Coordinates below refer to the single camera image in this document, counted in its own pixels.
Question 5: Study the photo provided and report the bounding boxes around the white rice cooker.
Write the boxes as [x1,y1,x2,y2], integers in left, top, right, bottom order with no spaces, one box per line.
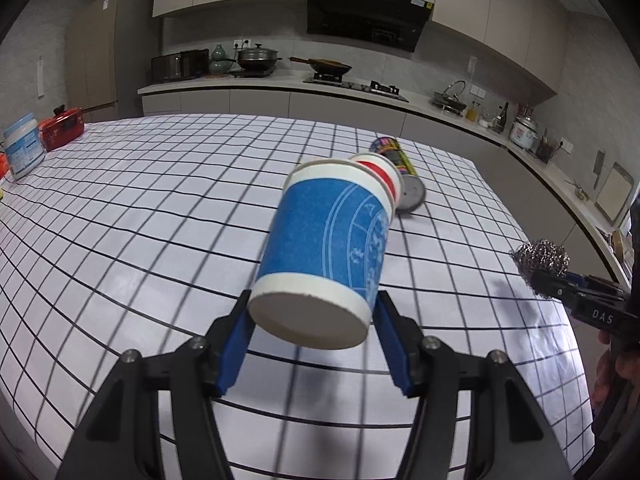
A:
[510,114,540,151]

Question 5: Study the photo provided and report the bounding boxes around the white checked tablecloth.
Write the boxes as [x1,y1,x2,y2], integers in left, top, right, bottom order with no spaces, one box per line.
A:
[0,114,596,480]

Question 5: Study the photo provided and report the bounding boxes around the white jar with blue label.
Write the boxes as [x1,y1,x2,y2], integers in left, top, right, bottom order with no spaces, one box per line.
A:
[2,113,46,181]

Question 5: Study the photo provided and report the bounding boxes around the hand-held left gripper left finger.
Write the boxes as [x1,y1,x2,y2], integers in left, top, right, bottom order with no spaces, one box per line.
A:
[55,289,253,480]

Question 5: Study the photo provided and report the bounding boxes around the colourful can with grey end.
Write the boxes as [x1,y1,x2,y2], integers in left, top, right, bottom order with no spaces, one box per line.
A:
[369,136,427,216]

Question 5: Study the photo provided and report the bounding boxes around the green ceramic jar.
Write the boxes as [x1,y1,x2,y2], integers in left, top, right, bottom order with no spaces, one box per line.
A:
[209,44,236,76]

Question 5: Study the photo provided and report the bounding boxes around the grey pot with lid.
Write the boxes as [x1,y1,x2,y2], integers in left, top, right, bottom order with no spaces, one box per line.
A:
[235,43,282,72]

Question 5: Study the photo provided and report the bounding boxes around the blue paper cup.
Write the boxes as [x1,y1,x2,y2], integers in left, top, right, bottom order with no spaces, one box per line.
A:
[247,158,403,352]

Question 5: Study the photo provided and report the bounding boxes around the black gas stove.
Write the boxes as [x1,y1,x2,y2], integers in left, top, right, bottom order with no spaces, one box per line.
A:
[302,74,408,102]

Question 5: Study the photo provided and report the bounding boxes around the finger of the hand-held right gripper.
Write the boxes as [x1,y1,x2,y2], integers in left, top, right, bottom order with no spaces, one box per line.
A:
[566,271,628,295]
[530,270,588,307]

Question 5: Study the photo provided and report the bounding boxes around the black countertop oven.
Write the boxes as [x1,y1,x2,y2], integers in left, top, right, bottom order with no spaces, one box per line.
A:
[151,49,210,84]

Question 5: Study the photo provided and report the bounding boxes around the wok with wooden handle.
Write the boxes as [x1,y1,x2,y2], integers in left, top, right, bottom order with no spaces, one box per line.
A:
[288,56,353,75]

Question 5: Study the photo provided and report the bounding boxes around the red radio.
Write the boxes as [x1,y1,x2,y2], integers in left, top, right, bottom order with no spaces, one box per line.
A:
[38,105,86,152]

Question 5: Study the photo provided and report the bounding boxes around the steel wool scrubber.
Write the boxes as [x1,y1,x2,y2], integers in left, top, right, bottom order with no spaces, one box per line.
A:
[509,240,570,281]

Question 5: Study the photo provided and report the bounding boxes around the beige wall cabinets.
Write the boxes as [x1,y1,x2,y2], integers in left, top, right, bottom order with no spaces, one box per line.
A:
[151,0,558,101]

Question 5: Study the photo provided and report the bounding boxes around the black utensil holder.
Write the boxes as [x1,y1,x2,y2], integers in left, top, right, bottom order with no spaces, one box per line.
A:
[536,130,556,162]

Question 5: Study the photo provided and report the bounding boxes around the person's right hand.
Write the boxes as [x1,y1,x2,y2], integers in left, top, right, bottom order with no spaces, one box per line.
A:
[594,342,640,413]

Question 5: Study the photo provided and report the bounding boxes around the white cutting board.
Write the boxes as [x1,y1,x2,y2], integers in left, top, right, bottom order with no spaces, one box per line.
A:
[595,162,636,223]

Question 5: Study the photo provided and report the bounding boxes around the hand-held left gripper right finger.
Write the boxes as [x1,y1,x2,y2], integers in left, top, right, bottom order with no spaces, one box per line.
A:
[375,291,576,480]

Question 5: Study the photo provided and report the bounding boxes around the beige refrigerator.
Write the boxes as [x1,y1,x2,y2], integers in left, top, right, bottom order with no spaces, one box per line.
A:
[66,0,161,123]

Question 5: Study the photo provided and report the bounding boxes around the red paper cup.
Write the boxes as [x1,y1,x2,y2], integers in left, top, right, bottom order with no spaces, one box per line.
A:
[348,154,405,211]

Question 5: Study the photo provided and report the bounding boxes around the black range hood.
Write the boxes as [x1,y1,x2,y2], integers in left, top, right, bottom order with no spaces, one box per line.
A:
[305,0,434,53]

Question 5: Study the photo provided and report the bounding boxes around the steel kettle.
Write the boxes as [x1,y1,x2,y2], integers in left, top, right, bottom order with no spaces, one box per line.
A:
[432,80,468,111]

